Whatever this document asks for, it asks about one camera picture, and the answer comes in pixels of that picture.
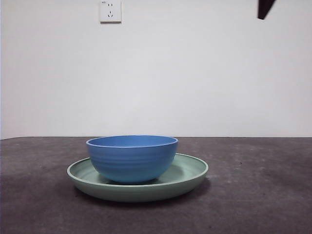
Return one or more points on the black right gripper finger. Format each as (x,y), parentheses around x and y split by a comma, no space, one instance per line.
(265,8)

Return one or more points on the blue ribbed bowl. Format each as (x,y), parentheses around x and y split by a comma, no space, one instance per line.
(131,165)

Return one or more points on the green round plate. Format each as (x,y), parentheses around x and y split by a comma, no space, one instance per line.
(136,192)

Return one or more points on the white wall socket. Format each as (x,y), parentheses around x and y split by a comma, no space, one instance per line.
(110,12)

